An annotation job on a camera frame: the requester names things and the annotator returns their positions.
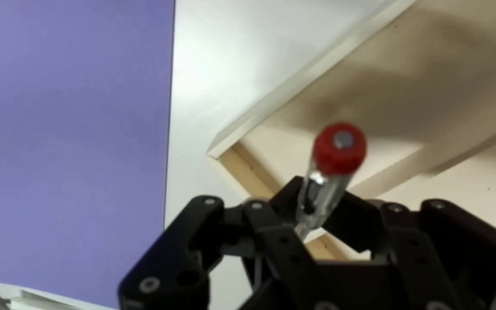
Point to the light wooden divided tray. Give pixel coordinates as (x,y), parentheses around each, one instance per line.
(430,74)

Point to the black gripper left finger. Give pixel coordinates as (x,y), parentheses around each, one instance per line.
(230,251)

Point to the purple paper sheet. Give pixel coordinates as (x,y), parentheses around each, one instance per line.
(69,143)

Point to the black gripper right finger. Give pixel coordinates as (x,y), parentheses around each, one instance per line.
(447,251)

